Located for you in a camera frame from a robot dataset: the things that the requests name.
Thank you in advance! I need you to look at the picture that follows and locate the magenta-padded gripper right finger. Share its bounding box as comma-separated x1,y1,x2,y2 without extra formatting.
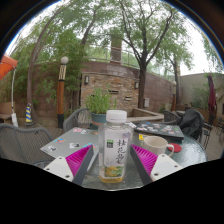
129,143,184,186

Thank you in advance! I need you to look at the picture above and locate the green plant in blue pot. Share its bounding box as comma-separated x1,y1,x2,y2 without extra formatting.
84,87,118,130

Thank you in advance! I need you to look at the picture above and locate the yellow blue striped cone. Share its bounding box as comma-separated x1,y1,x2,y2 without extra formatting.
24,102,34,126

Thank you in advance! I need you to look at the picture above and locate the black metal chair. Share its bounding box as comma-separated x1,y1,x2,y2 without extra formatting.
201,114,217,149

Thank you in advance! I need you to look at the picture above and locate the silver laptop with stickers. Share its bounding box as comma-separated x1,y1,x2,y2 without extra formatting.
39,126,101,159

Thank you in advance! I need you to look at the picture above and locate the black jacket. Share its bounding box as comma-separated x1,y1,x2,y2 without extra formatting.
178,108,205,141

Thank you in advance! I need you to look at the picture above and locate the clear white-capped drink bottle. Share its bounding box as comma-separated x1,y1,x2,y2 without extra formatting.
97,109,134,184

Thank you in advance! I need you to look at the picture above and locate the dark laptop with stickers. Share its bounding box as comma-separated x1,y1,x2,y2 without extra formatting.
133,121,185,140

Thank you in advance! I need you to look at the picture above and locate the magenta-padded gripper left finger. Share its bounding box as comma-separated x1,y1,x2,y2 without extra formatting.
43,144,95,186

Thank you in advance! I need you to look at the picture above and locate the closed maroon patio umbrella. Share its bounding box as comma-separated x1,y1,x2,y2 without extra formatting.
207,73,218,116

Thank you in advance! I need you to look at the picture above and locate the white ribbed mug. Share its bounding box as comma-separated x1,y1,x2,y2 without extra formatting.
143,135,175,158

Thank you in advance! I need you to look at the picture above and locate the dark-trunked tree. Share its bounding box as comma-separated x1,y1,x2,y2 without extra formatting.
99,0,191,109

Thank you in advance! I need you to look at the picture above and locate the flat round red coaster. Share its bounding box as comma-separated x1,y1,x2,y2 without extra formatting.
168,143,183,154

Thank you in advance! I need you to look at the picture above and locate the wooden globe-topped lamp post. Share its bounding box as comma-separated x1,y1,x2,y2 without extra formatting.
56,55,69,129

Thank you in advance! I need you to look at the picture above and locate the orange patio umbrella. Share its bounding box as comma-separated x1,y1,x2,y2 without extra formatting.
0,54,19,128

